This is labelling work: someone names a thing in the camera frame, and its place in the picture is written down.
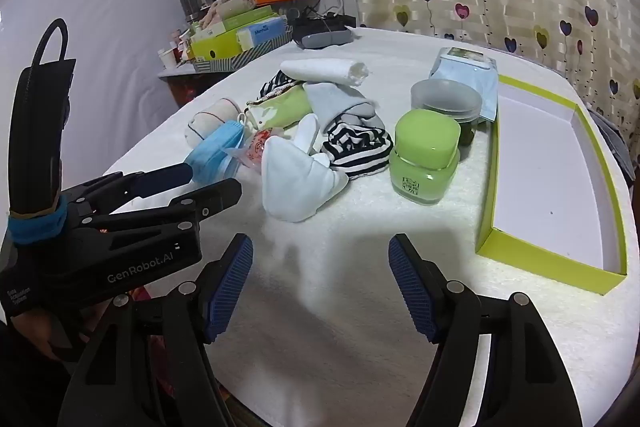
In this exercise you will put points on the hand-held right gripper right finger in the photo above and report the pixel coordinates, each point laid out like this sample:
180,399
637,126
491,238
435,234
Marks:
412,287

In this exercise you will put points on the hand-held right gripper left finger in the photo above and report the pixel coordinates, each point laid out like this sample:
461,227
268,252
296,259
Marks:
230,292

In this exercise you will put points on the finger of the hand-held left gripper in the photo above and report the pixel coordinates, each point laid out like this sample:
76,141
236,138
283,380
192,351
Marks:
165,177
215,197

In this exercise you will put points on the blue face mask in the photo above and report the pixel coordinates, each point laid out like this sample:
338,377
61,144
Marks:
212,152

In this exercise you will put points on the pink printed packet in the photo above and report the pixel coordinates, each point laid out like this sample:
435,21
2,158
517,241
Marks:
254,151

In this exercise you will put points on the cream cloth red stripes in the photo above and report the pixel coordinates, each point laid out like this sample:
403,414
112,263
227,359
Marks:
212,122

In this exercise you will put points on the white sock with ears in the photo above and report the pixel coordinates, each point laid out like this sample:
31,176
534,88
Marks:
295,182

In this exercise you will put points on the light green sock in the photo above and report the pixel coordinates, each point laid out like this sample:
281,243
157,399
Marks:
295,104

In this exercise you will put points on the black white striped sock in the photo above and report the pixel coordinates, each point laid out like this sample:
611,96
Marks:
357,149
275,84

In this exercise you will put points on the grey blue sock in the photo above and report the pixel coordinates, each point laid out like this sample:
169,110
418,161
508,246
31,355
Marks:
335,102

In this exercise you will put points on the white towel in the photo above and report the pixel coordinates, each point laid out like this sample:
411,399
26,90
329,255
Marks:
320,69

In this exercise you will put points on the lime green cardboard box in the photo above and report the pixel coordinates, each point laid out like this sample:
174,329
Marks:
545,167

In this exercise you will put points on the person's left hand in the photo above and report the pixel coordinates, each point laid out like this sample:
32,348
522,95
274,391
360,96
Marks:
35,332

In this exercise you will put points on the side cabinet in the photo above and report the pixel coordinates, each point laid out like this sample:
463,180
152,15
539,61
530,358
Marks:
180,89

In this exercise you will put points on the white cup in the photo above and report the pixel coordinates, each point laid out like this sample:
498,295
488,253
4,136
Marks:
167,58

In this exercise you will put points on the green cream jar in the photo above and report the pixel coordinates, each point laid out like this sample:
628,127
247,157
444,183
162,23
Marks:
425,157

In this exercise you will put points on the striped patterned box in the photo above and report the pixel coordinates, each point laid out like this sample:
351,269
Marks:
235,61

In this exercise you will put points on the lime green file box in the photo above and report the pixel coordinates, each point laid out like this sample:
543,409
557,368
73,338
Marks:
215,46

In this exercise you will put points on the blue white tissue box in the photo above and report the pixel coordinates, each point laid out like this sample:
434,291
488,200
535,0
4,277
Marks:
262,32

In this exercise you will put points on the glass jar with black lid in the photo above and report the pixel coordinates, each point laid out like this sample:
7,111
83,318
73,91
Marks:
187,4

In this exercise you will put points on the green white flat box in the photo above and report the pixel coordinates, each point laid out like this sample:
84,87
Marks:
247,18

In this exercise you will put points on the beige knitted cloth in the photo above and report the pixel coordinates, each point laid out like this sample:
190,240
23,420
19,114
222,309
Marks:
230,9

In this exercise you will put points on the frosted jar with dark contents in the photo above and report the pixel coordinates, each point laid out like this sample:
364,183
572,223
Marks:
445,99

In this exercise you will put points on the grey electronic device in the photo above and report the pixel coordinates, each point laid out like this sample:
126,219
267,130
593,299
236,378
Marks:
327,39

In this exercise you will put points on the black electronic device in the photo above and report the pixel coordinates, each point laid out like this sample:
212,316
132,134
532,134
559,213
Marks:
317,25

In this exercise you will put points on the light blue wet wipes packet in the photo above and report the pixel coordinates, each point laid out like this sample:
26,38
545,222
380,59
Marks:
470,72

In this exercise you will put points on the grey clothes pile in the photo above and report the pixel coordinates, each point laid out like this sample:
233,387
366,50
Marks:
612,134

